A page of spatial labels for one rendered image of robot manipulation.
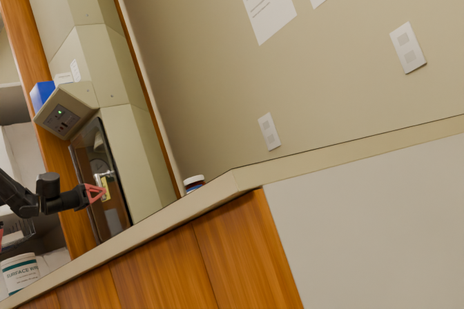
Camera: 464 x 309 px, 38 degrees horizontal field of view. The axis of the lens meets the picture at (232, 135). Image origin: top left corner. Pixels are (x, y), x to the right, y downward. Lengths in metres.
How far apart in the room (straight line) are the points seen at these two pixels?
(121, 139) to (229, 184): 1.14
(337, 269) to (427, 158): 0.35
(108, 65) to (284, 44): 0.61
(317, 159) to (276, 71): 0.94
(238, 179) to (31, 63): 1.65
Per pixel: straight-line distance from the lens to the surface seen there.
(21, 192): 2.09
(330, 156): 1.22
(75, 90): 2.22
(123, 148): 2.20
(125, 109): 2.25
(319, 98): 1.97
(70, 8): 2.35
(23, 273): 2.70
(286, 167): 1.15
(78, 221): 2.48
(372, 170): 1.28
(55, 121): 2.40
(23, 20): 2.71
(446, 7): 1.66
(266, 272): 1.13
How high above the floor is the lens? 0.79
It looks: 11 degrees up
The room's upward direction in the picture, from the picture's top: 19 degrees counter-clockwise
